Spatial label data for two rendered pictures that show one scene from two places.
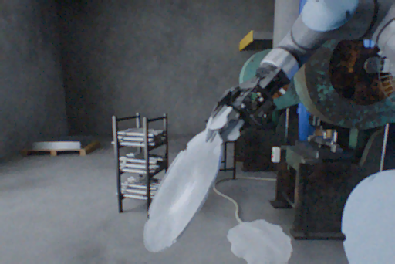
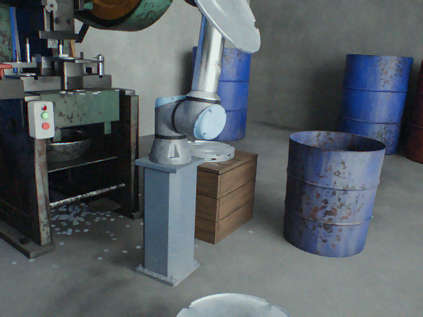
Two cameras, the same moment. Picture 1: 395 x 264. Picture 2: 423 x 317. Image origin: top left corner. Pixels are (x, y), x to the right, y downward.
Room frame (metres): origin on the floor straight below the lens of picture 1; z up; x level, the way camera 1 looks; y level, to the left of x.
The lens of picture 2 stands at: (1.21, 0.62, 0.83)
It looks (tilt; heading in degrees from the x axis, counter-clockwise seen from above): 15 degrees down; 220
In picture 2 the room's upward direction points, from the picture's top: 3 degrees clockwise
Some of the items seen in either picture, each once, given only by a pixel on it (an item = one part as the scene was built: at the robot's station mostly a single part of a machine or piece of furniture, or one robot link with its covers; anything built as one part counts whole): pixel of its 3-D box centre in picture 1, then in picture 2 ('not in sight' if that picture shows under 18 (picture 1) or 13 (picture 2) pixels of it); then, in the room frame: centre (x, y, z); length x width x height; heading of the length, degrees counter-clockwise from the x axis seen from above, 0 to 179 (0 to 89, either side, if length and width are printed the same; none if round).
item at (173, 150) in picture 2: not in sight; (170, 145); (0.26, -0.37, 0.50); 0.15 x 0.15 x 0.10
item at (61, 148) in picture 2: not in sight; (56, 145); (0.30, -1.13, 0.36); 0.34 x 0.34 x 0.10
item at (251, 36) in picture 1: (263, 41); not in sight; (6.29, -1.65, 2.44); 1.25 x 0.92 x 0.27; 2
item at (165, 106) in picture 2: not in sight; (172, 113); (0.26, -0.36, 0.62); 0.13 x 0.12 x 0.14; 90
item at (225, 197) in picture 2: not in sight; (202, 187); (-0.18, -0.59, 0.18); 0.40 x 0.38 x 0.35; 98
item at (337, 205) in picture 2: not in sight; (329, 190); (-0.45, -0.05, 0.24); 0.42 x 0.42 x 0.48
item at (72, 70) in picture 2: not in sight; (73, 73); (0.29, -0.95, 0.72); 0.25 x 0.14 x 0.14; 92
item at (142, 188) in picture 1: (142, 161); not in sight; (2.35, 0.54, 0.47); 0.46 x 0.43 x 0.95; 72
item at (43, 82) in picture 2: not in sight; (53, 80); (0.30, -1.13, 0.68); 0.45 x 0.30 x 0.06; 2
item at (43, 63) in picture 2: not in sight; (52, 62); (0.30, -1.12, 0.76); 0.15 x 0.09 x 0.05; 2
